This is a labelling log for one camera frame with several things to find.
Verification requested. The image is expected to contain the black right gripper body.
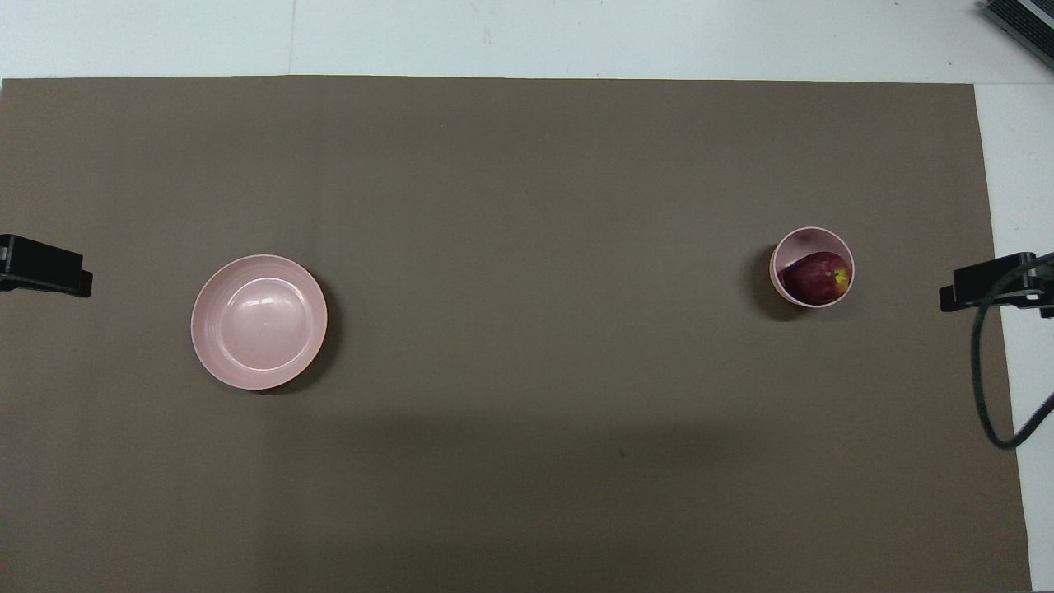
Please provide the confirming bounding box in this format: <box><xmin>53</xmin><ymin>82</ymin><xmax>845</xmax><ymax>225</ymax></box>
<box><xmin>1034</xmin><ymin>250</ymin><xmax>1054</xmax><ymax>320</ymax></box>

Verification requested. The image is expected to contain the red apple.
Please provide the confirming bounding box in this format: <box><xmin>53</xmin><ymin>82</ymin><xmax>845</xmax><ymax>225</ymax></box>
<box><xmin>780</xmin><ymin>251</ymin><xmax>852</xmax><ymax>305</ymax></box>

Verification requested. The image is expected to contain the pink bowl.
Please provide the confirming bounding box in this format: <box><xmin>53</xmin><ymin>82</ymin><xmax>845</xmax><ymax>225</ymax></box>
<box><xmin>769</xmin><ymin>227</ymin><xmax>856</xmax><ymax>310</ymax></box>

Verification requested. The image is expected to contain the pink plate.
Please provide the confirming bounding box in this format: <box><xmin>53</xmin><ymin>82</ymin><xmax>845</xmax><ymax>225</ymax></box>
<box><xmin>191</xmin><ymin>254</ymin><xmax>329</xmax><ymax>391</ymax></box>

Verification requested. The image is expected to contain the grey ribbed device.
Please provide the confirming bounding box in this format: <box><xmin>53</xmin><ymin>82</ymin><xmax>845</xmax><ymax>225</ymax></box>
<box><xmin>982</xmin><ymin>0</ymin><xmax>1054</xmax><ymax>71</ymax></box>

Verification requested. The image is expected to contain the brown table mat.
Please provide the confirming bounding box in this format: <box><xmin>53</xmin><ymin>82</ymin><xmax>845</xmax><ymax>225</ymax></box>
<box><xmin>0</xmin><ymin>76</ymin><xmax>1033</xmax><ymax>593</ymax></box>

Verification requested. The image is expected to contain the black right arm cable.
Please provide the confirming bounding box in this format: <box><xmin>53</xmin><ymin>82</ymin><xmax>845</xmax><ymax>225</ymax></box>
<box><xmin>971</xmin><ymin>254</ymin><xmax>1054</xmax><ymax>451</ymax></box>

